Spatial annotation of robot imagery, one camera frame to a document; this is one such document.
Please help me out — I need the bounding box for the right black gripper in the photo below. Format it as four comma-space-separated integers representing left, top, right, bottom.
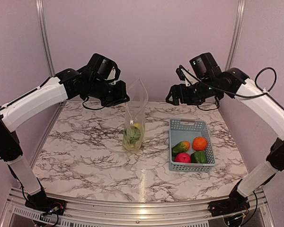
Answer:
167, 77, 221, 105

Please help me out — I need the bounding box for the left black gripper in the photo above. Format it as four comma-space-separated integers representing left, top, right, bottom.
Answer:
88, 78, 130, 107

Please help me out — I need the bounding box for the clear zip top bag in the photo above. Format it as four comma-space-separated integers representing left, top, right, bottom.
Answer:
123, 79, 149, 143

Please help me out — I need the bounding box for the yellow toy lemon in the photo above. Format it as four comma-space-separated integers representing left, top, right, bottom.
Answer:
132, 123, 142, 129

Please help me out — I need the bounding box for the green toy cabbage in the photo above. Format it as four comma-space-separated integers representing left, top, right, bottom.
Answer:
124, 126, 142, 144

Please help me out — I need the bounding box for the orange toy orange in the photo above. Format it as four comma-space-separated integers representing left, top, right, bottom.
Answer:
192, 137, 208, 151

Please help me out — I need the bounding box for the grey plastic basket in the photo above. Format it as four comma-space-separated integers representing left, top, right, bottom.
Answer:
169, 119, 216, 172

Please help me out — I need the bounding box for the yellow toy banana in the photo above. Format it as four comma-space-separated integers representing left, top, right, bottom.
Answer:
123, 140, 142, 151

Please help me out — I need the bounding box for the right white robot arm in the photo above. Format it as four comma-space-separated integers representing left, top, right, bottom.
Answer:
166, 68, 284, 217

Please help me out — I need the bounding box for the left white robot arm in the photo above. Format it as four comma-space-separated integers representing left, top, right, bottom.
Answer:
0, 68, 130, 210

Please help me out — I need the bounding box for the green orange toy cucumber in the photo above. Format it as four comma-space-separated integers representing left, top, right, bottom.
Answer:
171, 140, 190, 157

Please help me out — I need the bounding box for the green toy bell pepper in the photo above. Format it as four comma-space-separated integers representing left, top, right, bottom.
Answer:
190, 151, 207, 164

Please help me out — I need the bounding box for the red toy apple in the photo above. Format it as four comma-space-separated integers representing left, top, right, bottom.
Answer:
175, 152, 191, 163

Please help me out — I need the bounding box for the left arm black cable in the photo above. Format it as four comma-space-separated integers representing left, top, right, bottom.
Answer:
81, 96, 106, 111

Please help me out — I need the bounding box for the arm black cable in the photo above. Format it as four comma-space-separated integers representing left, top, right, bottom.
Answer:
81, 96, 106, 111
227, 67, 277, 98

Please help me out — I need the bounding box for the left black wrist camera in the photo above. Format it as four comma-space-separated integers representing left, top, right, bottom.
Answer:
81, 53, 121, 83

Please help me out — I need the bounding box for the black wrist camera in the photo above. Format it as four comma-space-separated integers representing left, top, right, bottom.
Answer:
81, 53, 121, 83
176, 52, 223, 87

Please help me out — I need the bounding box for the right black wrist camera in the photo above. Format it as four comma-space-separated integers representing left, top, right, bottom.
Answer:
176, 52, 223, 87

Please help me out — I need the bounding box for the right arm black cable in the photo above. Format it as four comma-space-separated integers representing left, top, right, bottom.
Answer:
227, 67, 277, 98

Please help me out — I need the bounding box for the right aluminium frame post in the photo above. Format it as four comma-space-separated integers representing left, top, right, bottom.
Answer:
225, 0, 246, 70

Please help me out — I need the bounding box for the aluminium frame post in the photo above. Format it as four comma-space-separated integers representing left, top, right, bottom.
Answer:
225, 0, 246, 70
35, 0, 62, 105

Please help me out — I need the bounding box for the left aluminium frame post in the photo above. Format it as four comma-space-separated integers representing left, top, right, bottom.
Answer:
35, 0, 62, 105

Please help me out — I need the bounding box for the front aluminium rail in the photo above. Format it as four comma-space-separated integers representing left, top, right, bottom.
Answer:
0, 186, 275, 227

